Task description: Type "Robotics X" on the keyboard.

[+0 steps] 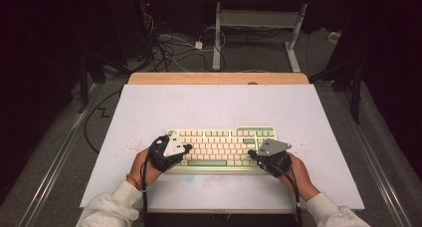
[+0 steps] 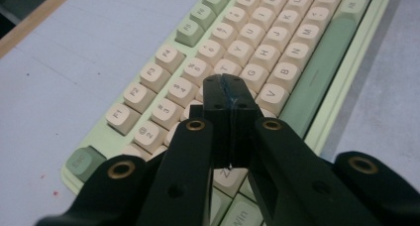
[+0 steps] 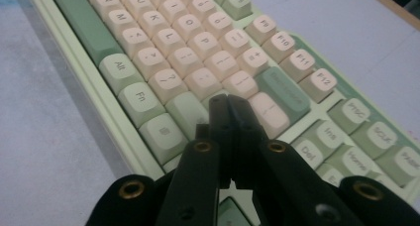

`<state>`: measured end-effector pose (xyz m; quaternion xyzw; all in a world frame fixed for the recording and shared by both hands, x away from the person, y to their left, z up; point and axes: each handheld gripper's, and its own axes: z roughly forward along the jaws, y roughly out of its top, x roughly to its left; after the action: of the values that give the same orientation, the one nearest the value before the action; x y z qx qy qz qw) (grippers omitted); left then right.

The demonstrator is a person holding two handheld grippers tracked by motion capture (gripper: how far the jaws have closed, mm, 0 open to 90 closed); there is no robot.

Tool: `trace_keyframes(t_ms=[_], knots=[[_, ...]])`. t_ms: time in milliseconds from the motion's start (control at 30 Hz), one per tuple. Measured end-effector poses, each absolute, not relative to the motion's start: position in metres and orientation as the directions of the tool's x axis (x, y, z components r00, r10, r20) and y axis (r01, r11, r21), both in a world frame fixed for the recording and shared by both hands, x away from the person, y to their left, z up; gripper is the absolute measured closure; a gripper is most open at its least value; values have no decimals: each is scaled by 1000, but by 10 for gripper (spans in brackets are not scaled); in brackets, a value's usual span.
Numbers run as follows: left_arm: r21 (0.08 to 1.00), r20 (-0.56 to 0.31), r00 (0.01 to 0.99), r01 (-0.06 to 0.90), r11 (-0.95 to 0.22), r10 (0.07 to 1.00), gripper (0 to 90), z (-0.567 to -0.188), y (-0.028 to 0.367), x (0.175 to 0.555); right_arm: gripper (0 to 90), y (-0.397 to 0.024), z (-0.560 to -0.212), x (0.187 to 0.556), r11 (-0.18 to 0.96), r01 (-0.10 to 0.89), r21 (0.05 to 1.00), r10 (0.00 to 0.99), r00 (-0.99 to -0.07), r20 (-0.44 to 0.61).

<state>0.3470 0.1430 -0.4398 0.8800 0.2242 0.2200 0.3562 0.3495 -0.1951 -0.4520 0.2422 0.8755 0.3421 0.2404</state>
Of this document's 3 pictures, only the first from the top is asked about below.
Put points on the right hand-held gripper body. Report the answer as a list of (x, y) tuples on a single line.
[(275, 147)]

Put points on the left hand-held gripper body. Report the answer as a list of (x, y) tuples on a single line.
[(166, 154)]

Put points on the cream and green keyboard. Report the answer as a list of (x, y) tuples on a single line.
[(222, 149)]

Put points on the person's left hand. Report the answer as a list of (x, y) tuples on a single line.
[(136, 169)]

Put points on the person's right hand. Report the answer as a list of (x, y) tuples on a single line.
[(303, 180)]

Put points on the white table cover board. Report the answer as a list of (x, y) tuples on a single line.
[(212, 107)]

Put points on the black metal stand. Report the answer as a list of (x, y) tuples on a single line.
[(356, 94), (83, 87)]

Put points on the white power adapter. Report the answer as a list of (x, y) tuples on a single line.
[(198, 45)]

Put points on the metal floor rail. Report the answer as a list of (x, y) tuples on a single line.
[(378, 174), (56, 167)]

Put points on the white metal desk frame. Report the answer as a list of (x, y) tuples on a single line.
[(258, 18)]

